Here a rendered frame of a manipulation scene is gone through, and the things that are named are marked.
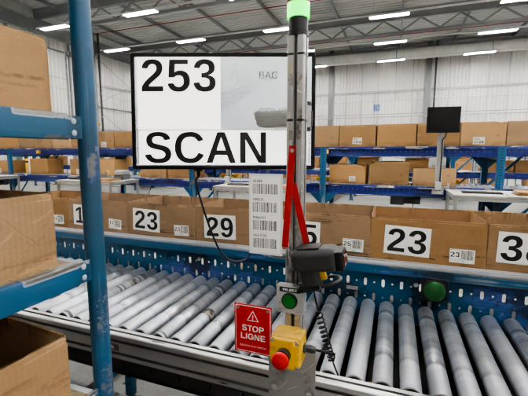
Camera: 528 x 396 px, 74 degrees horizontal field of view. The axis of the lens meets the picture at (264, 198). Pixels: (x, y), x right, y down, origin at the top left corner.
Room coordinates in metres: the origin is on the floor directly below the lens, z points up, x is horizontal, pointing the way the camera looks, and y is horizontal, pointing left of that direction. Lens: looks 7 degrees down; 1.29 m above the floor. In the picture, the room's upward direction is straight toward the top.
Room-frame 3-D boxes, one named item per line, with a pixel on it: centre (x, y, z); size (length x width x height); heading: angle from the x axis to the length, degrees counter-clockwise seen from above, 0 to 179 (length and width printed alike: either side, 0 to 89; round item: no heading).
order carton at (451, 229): (1.39, -0.64, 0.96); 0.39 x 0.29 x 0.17; 70
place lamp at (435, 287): (1.17, -0.60, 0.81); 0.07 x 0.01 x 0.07; 70
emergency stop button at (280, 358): (0.73, -0.04, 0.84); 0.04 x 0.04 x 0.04; 70
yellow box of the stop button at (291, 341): (0.76, -0.09, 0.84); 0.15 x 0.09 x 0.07; 70
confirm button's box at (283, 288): (0.79, -0.06, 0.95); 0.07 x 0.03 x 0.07; 70
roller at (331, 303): (1.07, -0.19, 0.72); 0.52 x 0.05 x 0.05; 160
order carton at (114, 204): (1.93, 0.82, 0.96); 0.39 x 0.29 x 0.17; 69
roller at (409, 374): (0.98, -0.43, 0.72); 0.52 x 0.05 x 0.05; 160
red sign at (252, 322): (0.82, 0.00, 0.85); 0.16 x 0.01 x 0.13; 70
